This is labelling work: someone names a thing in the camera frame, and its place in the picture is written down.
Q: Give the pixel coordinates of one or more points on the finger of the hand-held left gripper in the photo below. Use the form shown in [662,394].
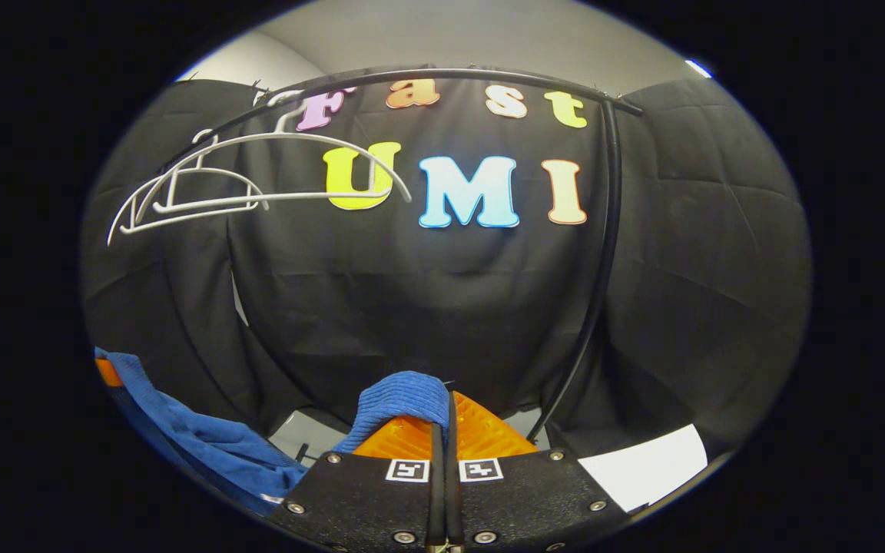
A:
[108,374]

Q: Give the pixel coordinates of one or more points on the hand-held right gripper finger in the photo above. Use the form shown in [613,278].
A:
[452,499]
[435,499]

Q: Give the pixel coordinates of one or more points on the white plastic clothes hanger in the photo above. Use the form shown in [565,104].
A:
[212,170]
[335,195]

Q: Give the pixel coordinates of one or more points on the black metal clothes rack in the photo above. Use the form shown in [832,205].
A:
[610,192]

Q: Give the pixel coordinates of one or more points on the white paper sheet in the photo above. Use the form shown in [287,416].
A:
[642,468]

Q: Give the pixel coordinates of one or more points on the black backdrop cloth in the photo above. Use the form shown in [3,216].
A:
[427,307]

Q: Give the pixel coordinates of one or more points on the ceiling light panel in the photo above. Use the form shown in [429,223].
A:
[698,68]

